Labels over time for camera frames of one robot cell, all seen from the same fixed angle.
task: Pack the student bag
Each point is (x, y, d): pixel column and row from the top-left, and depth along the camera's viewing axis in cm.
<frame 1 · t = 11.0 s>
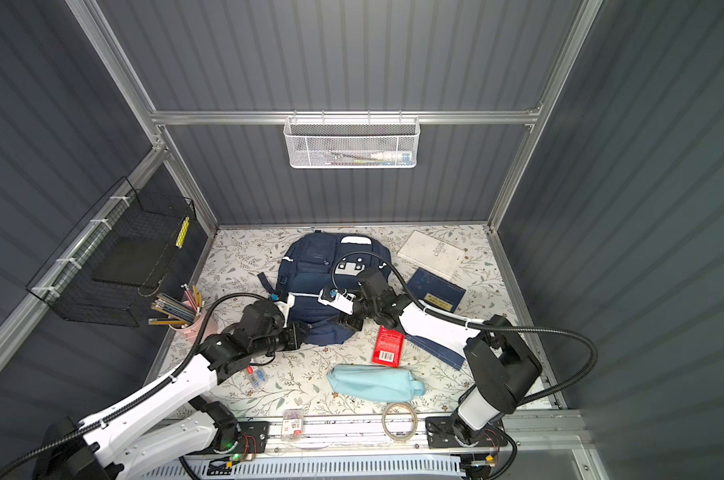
left hand: (310, 330, 79), fingers closed
right hand: (336, 309, 83), fingers open
navy blue student backpack: (316, 276, 102), point 5 cm above the table
pink pencil cup: (191, 331, 84), point 10 cm above the table
white Robinson Crusoe book: (431, 254, 112), point 2 cm above the table
navy blue notebook: (442, 295, 101), on the table
red calculator package: (388, 347, 89), point 2 cm above the table
light teal pencil case: (375, 383, 80), point 4 cm above the table

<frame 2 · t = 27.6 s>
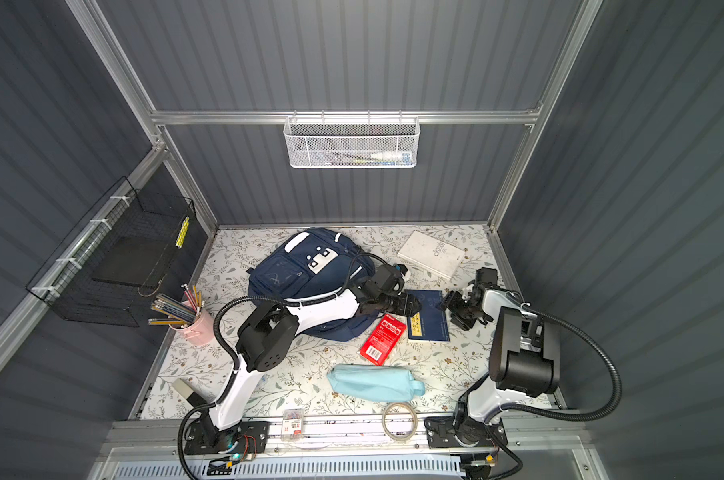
left hand: (414, 303, 91), fingers open
right hand: (449, 313, 94), fingers open
navy blue student backpack: (314, 263, 104), point 6 cm above the table
navy blue notebook: (430, 323, 94), point 2 cm above the table
red calculator package: (383, 340, 91), on the table
the other named things where they were.

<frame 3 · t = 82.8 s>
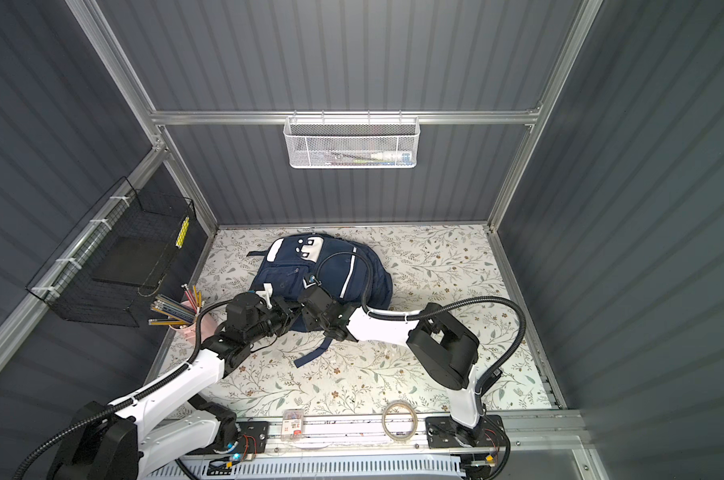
left hand: (307, 301, 81), fingers closed
right hand: (311, 308, 88), fingers closed
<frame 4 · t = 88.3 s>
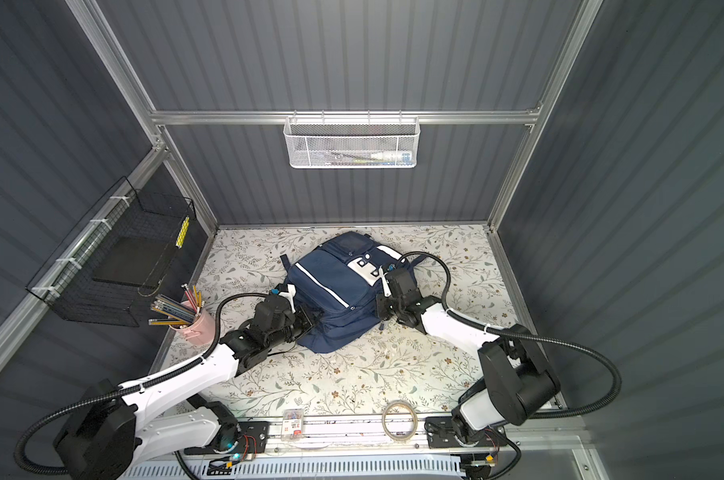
left hand: (325, 310, 81), fingers closed
right hand: (382, 299, 90), fingers closed
navy blue student backpack: (343, 280, 91), point 13 cm above the table
